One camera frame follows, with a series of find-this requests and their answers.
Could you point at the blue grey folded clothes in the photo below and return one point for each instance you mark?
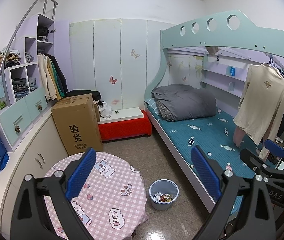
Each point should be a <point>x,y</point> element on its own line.
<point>32,84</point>

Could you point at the pink garment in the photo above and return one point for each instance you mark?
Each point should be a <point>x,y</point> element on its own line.
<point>239,137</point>

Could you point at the faded pink butterfly sticker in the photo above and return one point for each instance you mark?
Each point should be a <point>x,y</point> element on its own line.
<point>116,102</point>

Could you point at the dark folded clothes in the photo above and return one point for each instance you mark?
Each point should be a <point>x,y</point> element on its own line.
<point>19,87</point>

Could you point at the large cardboard box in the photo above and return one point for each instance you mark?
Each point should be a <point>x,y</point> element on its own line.
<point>79,127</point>

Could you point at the lilac bed shelf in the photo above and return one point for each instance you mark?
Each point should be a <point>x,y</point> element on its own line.
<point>219,76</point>

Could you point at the white jacket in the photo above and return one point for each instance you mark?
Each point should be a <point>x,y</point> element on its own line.
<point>41,77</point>

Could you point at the small blue box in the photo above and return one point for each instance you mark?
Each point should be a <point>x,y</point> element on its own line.
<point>232,70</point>

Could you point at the black folded clothes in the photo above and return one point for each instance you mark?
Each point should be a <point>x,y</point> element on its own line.
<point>43,33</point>

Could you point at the cream jacket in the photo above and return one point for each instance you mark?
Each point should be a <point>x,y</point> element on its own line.
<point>51,82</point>

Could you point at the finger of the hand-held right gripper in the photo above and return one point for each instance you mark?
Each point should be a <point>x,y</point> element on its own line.
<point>252,161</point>
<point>274,147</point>

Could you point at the pile of khaki clothes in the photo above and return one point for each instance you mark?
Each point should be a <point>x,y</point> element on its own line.
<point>5,61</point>

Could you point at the teal bunk bed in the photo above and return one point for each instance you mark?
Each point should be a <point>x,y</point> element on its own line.
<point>244,37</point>

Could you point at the teal candy print mattress sheet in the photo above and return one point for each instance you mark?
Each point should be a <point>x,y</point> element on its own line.
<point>177,135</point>

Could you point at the lilac stair shelf unit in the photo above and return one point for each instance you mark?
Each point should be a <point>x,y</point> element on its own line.
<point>14,120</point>

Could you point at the white low cabinet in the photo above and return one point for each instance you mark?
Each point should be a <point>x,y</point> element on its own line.
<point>29,152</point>

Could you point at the pile of mixed wrappers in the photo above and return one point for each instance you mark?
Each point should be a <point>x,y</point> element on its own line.
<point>163,197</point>

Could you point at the white board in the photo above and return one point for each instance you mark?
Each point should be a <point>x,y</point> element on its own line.
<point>122,115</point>

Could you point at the pink checked tablecloth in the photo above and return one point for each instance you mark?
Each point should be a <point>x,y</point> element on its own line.
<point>111,192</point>

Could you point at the green garment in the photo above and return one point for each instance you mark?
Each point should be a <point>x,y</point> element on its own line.
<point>58,87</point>

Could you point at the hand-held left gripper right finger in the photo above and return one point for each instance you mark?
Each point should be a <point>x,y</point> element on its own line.
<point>205,170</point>

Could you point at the small cardboard box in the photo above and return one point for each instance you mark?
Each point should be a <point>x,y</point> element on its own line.
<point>97,111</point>

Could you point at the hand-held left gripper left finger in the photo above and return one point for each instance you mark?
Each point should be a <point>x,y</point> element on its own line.
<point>80,172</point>

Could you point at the pale butterfly sticker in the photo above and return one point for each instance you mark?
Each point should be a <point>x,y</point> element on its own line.
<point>135,53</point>

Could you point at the striped pillow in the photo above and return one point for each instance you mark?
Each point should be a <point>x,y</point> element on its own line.
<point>151,103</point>

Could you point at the black coat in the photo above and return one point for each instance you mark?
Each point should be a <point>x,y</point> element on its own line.
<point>61,77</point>

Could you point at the blue clothes hanger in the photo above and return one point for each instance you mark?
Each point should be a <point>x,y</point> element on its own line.
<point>280,67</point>

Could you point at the blue bucket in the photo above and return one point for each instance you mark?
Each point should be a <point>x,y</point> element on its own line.
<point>163,206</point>

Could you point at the red storage bench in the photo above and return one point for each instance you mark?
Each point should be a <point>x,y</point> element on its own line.
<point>124,128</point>

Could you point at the cream sweater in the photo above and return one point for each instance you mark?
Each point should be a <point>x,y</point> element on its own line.
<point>262,105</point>

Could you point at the grey duvet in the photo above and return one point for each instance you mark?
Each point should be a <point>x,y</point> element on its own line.
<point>187,100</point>

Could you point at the white plastic bag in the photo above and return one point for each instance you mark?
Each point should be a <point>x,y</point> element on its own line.
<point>105,110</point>

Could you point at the black clothing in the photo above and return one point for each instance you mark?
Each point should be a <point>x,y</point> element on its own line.
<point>84,94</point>

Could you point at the beige cloth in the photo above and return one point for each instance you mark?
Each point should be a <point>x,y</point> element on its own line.
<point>211,50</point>

